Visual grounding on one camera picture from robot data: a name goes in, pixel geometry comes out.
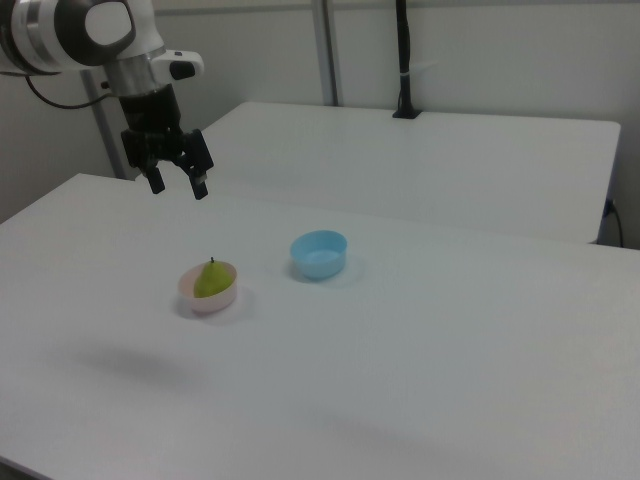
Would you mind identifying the pink plastic bowl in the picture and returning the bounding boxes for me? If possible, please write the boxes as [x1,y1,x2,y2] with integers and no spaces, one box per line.
[178,260,239,316]

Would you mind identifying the green pear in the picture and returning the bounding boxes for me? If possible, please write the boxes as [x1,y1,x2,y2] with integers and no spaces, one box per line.
[193,256,235,299]

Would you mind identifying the white adjacent table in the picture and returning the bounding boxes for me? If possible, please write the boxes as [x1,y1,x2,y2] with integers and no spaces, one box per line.
[197,101,622,245]

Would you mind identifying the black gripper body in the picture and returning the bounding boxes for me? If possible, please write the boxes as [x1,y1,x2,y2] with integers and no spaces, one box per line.
[118,84,188,164]

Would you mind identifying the aluminium frame post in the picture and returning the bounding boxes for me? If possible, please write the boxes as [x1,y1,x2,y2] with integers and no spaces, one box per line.
[312,0,341,107]

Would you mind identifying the blue plastic bowl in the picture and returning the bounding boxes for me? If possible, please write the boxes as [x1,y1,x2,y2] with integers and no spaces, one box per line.
[290,229,349,281]

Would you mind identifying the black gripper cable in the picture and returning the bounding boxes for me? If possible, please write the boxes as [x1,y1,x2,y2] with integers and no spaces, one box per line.
[22,72,111,110]

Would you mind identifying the black camera pole with clamp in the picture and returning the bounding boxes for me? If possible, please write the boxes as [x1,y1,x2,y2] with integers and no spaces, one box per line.
[391,0,423,120]

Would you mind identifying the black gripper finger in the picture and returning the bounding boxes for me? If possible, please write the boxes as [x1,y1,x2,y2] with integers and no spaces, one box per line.
[122,130,166,195]
[175,128,215,201]

